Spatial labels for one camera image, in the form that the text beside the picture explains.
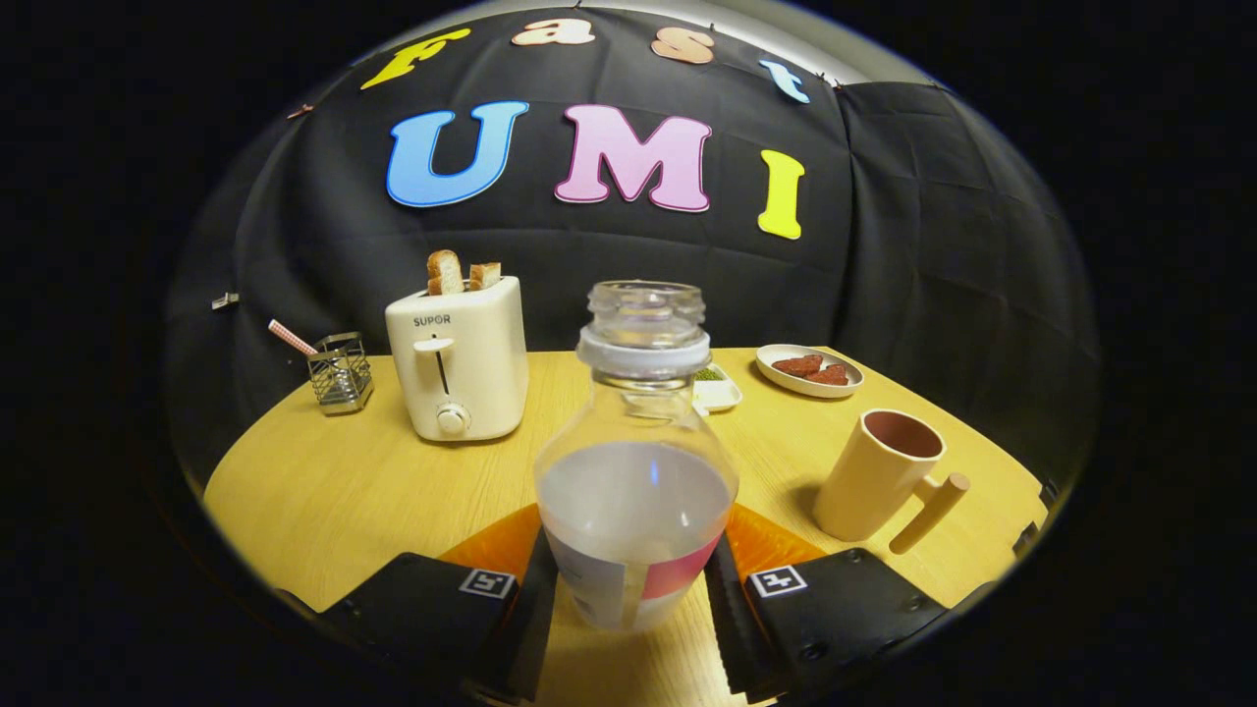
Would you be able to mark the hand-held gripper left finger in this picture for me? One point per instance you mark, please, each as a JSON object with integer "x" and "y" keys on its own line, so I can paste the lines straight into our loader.
{"x": 543, "y": 628}

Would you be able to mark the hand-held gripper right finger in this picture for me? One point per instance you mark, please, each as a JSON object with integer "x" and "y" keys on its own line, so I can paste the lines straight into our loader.
{"x": 725, "y": 628}

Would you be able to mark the clear juice bottle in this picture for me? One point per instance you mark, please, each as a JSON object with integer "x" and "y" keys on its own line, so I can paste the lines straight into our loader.
{"x": 633, "y": 491}

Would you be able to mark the wooden table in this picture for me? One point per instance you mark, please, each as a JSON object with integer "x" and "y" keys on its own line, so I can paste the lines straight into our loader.
{"x": 393, "y": 501}

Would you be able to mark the small white rectangular dish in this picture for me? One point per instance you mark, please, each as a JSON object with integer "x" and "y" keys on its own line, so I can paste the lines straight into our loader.
{"x": 717, "y": 395}

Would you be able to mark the round white plate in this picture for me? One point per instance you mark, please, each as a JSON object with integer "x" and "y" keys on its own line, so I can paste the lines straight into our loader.
{"x": 786, "y": 381}

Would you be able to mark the white toaster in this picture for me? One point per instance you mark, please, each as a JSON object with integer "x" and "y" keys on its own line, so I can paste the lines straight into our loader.
{"x": 481, "y": 373}

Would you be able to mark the red meat piece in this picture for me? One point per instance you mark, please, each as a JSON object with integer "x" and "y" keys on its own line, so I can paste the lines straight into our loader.
{"x": 797, "y": 365}
{"x": 830, "y": 375}

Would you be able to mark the toast slice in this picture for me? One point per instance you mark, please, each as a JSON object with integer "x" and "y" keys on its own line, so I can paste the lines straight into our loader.
{"x": 484, "y": 276}
{"x": 444, "y": 273}

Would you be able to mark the pink striped straw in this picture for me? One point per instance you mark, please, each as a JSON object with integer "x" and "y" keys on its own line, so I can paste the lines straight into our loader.
{"x": 293, "y": 337}

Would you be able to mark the small white clip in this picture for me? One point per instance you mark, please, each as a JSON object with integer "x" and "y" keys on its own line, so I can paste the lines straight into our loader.
{"x": 225, "y": 300}

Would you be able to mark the small orange clip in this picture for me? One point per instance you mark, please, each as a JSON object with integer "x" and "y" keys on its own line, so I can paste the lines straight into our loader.
{"x": 300, "y": 111}

